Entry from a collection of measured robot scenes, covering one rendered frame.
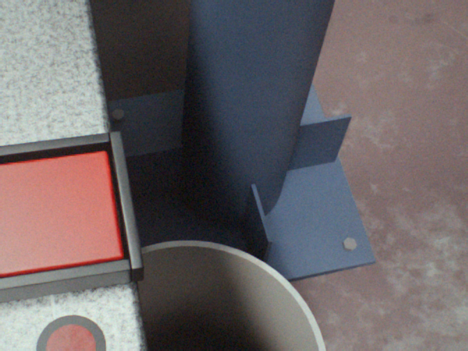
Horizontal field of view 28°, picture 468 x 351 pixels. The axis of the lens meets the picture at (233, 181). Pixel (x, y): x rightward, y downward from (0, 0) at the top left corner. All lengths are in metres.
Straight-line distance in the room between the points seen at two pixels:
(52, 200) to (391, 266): 1.09
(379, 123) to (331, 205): 0.20
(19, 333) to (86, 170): 0.08
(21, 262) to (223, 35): 0.67
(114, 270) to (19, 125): 0.10
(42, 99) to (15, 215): 0.08
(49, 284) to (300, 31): 0.67
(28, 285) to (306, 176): 1.12
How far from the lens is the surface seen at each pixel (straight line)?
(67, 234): 0.44
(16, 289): 0.44
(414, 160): 1.60
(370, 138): 1.60
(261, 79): 1.11
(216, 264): 1.09
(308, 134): 1.44
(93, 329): 0.44
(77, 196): 0.45
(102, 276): 0.43
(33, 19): 0.53
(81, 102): 0.50
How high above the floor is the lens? 1.33
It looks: 61 degrees down
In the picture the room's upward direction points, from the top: 10 degrees clockwise
